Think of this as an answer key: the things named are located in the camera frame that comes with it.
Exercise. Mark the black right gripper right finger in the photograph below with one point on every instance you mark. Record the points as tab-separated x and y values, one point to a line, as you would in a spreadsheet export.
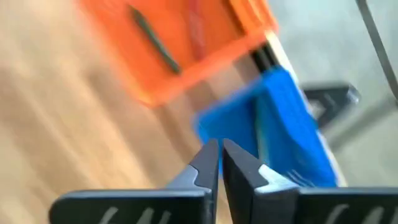
245	186

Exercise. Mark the orange plastic basket bin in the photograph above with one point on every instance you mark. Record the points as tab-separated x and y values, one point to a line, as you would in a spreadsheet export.
109	31

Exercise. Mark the red crayon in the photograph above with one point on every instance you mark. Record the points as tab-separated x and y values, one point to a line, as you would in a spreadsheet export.
196	28

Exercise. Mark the dark crayon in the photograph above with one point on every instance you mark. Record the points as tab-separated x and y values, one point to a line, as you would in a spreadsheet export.
155	40

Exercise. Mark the blue plastic basket bin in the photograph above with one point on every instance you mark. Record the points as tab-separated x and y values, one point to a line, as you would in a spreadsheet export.
280	130

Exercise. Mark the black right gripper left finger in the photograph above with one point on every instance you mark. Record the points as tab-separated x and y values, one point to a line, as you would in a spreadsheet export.
199	180

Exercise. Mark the grey metal table frame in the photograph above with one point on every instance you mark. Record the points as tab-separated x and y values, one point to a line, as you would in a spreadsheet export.
377	46

